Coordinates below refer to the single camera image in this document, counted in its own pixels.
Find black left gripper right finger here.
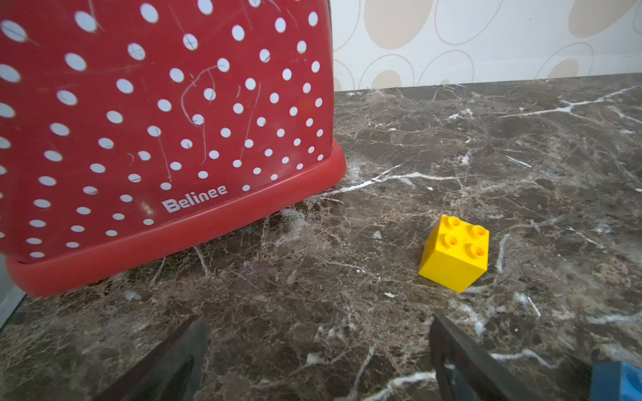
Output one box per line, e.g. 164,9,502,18
429,314,541,400

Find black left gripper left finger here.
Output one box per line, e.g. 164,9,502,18
95,315,209,400

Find yellow square lego brick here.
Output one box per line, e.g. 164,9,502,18
419,215,490,293

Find light blue square lego brick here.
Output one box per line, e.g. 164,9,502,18
590,362,642,401

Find red polka dot toaster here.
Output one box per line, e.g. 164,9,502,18
1,1,346,297

